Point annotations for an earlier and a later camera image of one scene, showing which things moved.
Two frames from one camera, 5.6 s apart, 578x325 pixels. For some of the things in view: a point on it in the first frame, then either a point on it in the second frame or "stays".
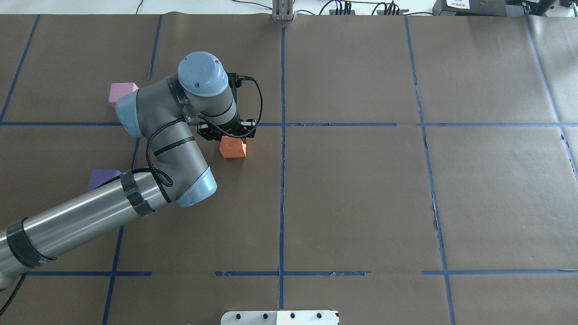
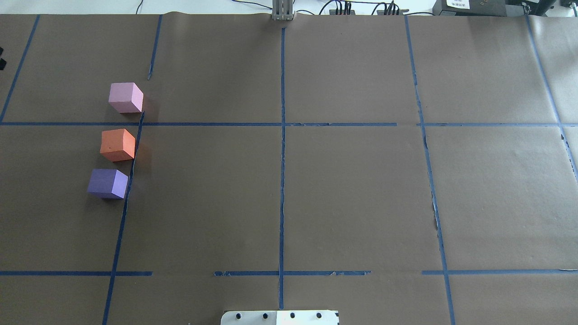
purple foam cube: [99, 176] stays
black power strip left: [333, 12] stays
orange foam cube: [231, 147] to [117, 145]
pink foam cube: [119, 90] stays
